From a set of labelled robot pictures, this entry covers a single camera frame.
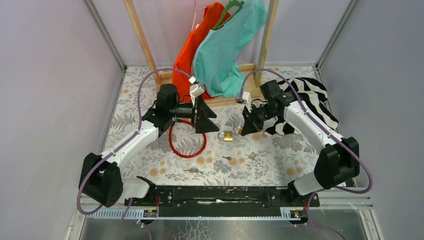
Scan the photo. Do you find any large brass padlock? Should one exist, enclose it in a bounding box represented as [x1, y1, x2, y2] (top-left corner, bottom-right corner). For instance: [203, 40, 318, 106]
[217, 131, 234, 142]

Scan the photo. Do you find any white slotted cable duct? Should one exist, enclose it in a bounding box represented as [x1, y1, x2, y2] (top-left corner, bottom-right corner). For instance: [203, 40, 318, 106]
[87, 208, 159, 220]

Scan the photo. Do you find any floral table mat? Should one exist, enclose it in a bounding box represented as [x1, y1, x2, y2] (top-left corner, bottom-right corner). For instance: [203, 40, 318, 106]
[104, 66, 319, 186]

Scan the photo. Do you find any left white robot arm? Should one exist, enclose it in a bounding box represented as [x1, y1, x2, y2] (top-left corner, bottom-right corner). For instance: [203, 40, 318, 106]
[77, 82, 219, 208]

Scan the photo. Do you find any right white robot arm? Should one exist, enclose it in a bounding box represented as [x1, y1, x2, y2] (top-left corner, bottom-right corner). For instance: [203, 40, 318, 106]
[236, 80, 360, 206]

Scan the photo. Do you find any pink clothes hanger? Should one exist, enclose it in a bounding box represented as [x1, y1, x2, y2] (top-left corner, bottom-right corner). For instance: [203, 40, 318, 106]
[191, 0, 205, 31]

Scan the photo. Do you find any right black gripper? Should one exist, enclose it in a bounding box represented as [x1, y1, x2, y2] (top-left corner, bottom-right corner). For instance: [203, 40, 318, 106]
[241, 103, 278, 136]

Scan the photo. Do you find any black white striped cloth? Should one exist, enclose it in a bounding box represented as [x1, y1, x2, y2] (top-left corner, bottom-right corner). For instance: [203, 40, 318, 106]
[265, 77, 339, 136]

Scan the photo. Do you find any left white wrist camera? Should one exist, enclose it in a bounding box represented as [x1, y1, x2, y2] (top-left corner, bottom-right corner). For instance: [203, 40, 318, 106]
[188, 76, 205, 105]

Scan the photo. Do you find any small brass padlock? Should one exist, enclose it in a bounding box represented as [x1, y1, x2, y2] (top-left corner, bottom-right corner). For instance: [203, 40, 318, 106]
[232, 126, 243, 135]

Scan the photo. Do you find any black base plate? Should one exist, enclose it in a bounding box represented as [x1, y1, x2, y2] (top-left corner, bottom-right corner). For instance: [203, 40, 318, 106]
[124, 185, 320, 218]

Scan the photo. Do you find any green clothes hanger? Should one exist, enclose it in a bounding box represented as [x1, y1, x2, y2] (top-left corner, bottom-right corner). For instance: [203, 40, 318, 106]
[212, 0, 244, 31]

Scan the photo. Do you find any teal shirt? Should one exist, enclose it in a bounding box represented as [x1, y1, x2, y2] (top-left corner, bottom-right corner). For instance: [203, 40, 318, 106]
[192, 0, 268, 98]

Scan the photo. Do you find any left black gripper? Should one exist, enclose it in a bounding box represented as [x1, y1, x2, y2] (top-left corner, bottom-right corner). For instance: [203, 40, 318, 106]
[168, 93, 219, 133]

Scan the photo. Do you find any red cable lock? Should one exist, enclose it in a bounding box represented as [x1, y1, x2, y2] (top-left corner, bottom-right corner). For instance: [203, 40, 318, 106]
[168, 119, 208, 159]

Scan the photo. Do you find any wooden clothes rack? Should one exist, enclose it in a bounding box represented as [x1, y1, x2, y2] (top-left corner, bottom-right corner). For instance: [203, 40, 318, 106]
[123, 0, 279, 107]

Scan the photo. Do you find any orange shirt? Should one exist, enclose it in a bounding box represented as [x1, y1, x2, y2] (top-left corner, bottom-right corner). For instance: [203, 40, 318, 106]
[171, 2, 224, 103]

